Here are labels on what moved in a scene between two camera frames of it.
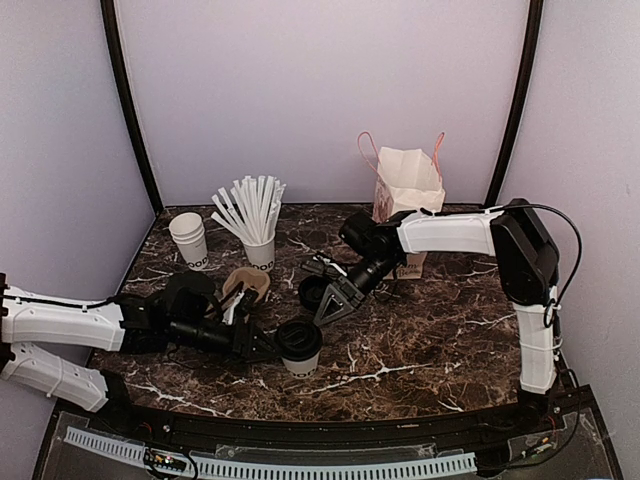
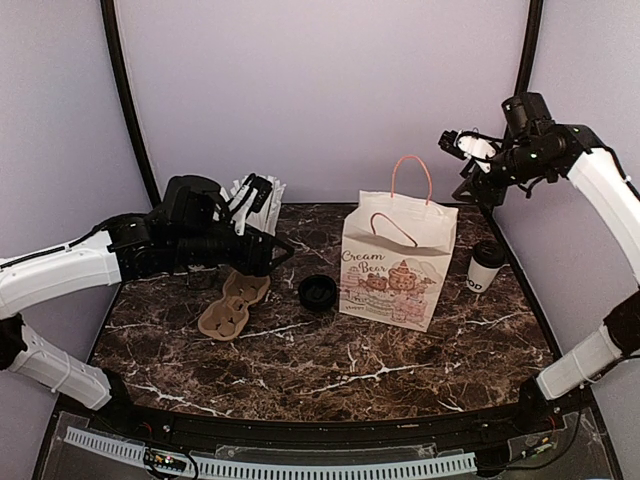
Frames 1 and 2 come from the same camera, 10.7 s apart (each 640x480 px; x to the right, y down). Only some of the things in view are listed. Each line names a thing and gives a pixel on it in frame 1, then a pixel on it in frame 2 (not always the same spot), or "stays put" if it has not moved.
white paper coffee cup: [302, 369] -> [479, 277]
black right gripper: [333, 292] -> [479, 183]
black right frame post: [525, 78] stays put
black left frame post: [122, 71] stays put
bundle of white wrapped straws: [251, 209] stays put
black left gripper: [242, 342] -> [260, 264]
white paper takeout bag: [406, 180] -> [396, 257]
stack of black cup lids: [311, 291] stays put
